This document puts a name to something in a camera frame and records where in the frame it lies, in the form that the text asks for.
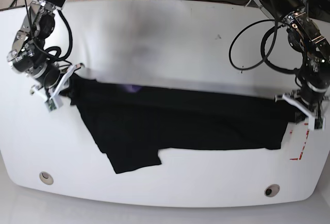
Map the red tape rectangle marking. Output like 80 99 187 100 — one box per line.
289 122 310 161

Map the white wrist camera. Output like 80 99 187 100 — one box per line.
45 95 63 112
308 116 326 131

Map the black t-shirt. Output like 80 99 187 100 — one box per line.
67 75 305 174

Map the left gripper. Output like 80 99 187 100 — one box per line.
275 90 329 120

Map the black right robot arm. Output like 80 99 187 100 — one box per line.
7 0 83 103

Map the right table cable grommet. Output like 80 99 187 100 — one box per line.
264 184 280 197

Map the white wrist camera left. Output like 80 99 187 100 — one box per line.
308 116 326 131

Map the left table cable grommet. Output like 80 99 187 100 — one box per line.
39 171 54 185

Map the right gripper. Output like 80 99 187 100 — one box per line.
30 63 85 100

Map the table cable grommet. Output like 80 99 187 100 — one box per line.
39 171 54 185
264 184 280 197

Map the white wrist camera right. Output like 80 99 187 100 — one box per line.
45 95 63 112

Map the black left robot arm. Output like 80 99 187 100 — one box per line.
247 0 329 119

